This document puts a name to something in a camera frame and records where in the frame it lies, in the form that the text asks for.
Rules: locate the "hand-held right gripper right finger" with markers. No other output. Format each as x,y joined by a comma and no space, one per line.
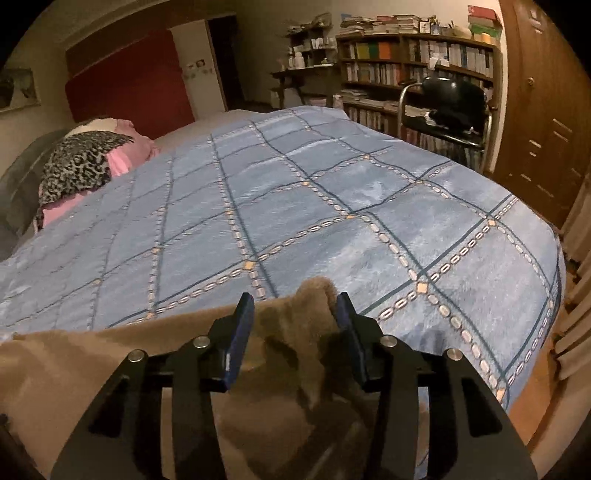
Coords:
352,337

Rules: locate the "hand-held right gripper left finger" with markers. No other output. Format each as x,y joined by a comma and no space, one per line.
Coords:
238,333

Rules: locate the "brown fleece pants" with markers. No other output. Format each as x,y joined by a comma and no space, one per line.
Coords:
286,369

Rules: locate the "blue checked blanket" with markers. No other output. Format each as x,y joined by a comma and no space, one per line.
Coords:
323,207

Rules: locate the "pink pillow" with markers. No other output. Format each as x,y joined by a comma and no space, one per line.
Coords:
129,145

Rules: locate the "leopard print cloth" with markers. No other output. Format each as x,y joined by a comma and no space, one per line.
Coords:
76,166

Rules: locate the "black chair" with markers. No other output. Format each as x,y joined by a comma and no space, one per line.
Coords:
455,110

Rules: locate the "wooden side table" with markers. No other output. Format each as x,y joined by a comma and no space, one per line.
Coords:
302,81

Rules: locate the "grey cushion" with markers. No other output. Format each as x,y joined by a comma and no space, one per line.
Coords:
23,184

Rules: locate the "red headboard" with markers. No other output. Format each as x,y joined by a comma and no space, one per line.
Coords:
131,92

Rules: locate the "wooden bookshelf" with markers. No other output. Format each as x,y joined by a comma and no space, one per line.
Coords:
415,69

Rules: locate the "small cluttered shelf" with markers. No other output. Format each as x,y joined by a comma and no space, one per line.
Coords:
310,44

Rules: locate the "wooden door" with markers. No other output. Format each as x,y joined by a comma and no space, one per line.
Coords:
545,101

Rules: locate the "stack of books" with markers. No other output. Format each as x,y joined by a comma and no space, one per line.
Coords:
482,23

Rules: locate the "framed wall picture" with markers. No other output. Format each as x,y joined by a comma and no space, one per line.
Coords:
17,90

